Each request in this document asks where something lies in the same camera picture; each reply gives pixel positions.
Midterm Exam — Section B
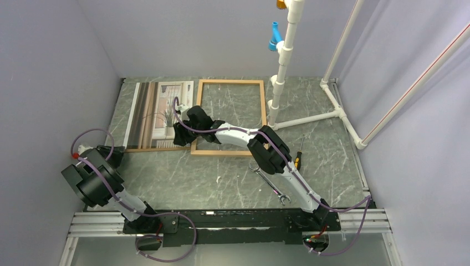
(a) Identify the orange pipe fitting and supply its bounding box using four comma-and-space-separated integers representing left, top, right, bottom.
276, 0, 287, 10

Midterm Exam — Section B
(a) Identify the white PVC pipe stand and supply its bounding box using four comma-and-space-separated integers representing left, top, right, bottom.
267, 1, 469, 150

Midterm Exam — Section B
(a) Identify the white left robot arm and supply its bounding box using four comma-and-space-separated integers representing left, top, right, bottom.
61, 145, 163, 233

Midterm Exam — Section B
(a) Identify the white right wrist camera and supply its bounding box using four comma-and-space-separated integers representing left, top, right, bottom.
175, 104, 190, 120

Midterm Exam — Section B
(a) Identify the wooden picture frame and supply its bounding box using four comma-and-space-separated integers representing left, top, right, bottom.
191, 79, 267, 157

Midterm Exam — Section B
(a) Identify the blue pipe fitting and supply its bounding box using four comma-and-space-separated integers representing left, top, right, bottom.
268, 22, 283, 52

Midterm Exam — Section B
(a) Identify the silver open-end wrench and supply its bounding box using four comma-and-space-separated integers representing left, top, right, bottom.
249, 163, 291, 206

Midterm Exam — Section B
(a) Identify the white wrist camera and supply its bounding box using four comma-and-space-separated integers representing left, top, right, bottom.
72, 145, 93, 159
175, 104, 190, 120

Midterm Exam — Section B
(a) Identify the plant photo print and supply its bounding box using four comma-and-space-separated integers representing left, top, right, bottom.
123, 81, 194, 149

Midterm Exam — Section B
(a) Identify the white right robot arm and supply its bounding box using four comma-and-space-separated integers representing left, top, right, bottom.
172, 99, 332, 230

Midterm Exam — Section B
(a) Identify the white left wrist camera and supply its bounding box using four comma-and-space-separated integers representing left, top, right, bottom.
72, 145, 93, 159

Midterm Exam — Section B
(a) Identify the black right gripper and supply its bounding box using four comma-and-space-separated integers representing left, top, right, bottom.
173, 116, 204, 147

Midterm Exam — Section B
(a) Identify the brown frame backing board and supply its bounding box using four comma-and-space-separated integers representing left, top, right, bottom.
125, 146, 191, 153

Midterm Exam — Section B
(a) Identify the black yellow screwdriver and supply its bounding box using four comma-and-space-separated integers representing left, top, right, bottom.
294, 135, 305, 171

